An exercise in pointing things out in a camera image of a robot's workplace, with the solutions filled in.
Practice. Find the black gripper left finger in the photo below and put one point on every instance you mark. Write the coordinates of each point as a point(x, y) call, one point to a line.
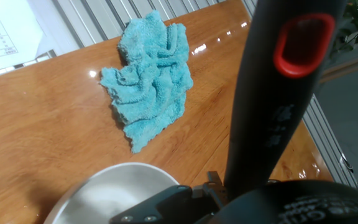
point(154, 207)

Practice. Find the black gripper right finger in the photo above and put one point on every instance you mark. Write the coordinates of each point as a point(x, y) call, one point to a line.
point(214, 191)

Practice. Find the black ladle with red accents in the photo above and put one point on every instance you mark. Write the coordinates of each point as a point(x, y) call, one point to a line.
point(259, 109)

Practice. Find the white ceramic bowl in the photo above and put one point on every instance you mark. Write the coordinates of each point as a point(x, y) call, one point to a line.
point(113, 196)

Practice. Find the teal terry cloth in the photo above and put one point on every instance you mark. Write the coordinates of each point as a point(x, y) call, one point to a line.
point(151, 81)

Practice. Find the glossy wooden board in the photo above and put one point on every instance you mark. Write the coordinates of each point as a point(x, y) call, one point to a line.
point(42, 124)

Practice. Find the white printed paper sheet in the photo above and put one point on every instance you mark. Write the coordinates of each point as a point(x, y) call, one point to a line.
point(8, 31)

